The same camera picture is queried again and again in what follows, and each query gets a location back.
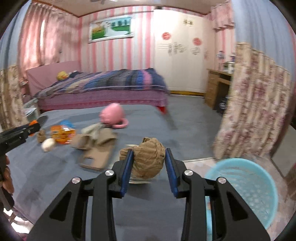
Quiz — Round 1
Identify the white round bun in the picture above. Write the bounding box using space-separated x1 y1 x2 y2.
41 138 56 152

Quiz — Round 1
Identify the silver snack packet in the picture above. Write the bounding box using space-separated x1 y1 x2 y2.
126 144 152 185

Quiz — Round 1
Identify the orange snack bag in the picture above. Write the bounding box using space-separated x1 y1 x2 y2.
50 125 76 145

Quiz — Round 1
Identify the blue plastic wrapper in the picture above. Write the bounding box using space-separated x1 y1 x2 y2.
60 120 75 129

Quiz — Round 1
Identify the small brown paper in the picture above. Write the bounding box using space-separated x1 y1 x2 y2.
119 137 166 180

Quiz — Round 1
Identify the beige drawstring pouch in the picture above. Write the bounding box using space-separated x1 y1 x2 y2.
81 123 105 135

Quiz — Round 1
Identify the orange peel piece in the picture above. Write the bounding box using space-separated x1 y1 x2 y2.
27 120 40 136

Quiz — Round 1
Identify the person left hand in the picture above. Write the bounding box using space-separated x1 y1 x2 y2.
3 156 15 195

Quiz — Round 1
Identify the left floral curtain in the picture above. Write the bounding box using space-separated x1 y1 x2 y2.
0 0 31 130

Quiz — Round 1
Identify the black smartphone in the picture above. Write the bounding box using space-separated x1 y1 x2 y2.
37 115 48 127

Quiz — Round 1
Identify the tan phone case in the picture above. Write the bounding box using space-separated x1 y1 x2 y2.
79 145 114 170

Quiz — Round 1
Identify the turquoise plastic laundry basket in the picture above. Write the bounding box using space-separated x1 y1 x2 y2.
205 158 278 229

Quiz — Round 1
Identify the grey table cloth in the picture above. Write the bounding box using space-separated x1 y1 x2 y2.
8 105 185 240

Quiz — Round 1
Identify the bed with plaid quilt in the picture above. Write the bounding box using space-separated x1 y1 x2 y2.
26 61 169 113

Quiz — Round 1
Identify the yellow duck plush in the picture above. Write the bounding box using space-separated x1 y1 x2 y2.
57 71 69 81

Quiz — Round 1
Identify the pink pig mug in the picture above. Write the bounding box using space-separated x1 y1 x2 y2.
99 103 129 129

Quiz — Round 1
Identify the pink window curtain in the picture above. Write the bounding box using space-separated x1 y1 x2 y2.
17 1 79 79

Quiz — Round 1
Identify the black box under desk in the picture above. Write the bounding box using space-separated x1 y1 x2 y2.
217 97 228 114

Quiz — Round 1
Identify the floral divider curtain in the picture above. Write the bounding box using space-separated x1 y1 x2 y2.
212 0 296 160

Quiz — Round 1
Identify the framed wedding photo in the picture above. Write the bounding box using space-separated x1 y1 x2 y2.
88 15 134 43

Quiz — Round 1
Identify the wooden desk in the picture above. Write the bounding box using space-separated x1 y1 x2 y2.
205 69 232 109

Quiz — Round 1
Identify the white wardrobe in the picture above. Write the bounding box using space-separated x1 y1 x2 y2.
152 9 215 93

